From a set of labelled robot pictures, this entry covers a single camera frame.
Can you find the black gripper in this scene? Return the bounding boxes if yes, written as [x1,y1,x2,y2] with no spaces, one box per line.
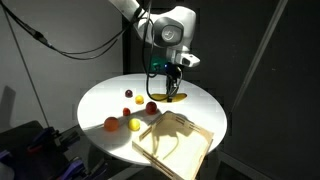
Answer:
[164,62,184,103]

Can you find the yellow toy banana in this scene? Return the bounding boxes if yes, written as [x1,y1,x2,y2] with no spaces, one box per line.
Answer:
[149,92,188,102]

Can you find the red toy tomato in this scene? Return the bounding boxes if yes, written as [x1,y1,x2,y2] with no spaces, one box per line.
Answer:
[145,101,158,116]

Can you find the small yellow-orange toy fruit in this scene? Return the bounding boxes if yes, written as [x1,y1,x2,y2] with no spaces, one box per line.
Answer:
[134,94,145,106]

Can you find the yellow toy lemon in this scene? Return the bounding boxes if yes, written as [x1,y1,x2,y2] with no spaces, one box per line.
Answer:
[128,118,141,132]

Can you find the light wooden tray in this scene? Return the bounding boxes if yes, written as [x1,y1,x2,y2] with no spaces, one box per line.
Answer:
[132,111,215,180]

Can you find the toy orange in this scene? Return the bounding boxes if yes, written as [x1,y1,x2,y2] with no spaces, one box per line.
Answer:
[103,116,120,133]

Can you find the grey diagonal bar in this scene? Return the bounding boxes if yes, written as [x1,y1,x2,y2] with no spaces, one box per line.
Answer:
[230,0,290,113]

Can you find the blue clamp with orange tip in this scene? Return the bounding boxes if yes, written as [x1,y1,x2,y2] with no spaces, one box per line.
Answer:
[27,126,81,155]
[56,157,108,180]

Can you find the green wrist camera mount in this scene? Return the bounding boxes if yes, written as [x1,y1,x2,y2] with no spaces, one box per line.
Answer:
[148,55,168,73]

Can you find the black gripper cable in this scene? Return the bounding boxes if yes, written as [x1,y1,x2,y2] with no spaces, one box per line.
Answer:
[142,0,163,102]

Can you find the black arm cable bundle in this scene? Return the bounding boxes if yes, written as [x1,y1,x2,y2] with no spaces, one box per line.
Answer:
[0,0,149,62]

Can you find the thin black wall cable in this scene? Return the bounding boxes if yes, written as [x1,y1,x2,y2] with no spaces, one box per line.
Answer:
[0,1,51,128]

